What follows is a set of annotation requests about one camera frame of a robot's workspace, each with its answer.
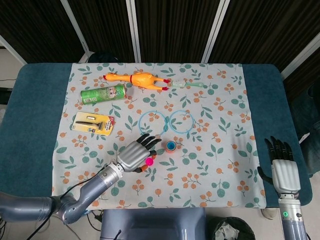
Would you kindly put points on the large orange plastic cup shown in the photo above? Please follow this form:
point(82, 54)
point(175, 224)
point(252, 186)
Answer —
point(171, 151)

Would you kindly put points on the green chip can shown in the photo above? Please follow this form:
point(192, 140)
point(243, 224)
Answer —
point(102, 94)

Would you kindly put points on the pink plastic cup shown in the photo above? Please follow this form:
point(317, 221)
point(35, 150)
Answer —
point(150, 162)

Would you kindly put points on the razor in yellow package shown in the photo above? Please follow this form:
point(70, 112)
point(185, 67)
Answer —
point(92, 123)

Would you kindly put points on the trash bin with black bag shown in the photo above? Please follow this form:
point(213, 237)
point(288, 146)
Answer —
point(232, 230)

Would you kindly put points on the teal table cover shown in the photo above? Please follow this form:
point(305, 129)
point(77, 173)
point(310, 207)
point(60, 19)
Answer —
point(32, 112)

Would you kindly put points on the light blue plastic cup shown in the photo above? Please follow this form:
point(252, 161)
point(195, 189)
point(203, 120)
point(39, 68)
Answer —
point(171, 142)

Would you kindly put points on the black bag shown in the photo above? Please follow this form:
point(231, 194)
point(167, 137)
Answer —
point(103, 58)

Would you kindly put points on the white shoe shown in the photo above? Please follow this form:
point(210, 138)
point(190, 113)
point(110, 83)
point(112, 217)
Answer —
point(268, 214)

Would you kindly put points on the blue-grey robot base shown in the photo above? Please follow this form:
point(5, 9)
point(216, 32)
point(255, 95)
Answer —
point(150, 220)

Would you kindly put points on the floral printed tablecloth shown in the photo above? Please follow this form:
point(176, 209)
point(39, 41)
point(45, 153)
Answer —
point(212, 112)

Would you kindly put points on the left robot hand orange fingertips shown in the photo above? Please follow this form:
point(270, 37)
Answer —
point(132, 156)

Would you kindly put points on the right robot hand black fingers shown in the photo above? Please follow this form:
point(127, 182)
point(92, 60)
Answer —
point(286, 175)

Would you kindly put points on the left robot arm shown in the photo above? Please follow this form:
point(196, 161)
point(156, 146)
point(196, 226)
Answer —
point(95, 185)

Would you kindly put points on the yellow rubber chicken toy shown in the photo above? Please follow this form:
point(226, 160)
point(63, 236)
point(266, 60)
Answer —
point(142, 79)

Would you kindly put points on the dark folding partition screen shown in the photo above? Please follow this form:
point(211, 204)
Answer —
point(175, 25)

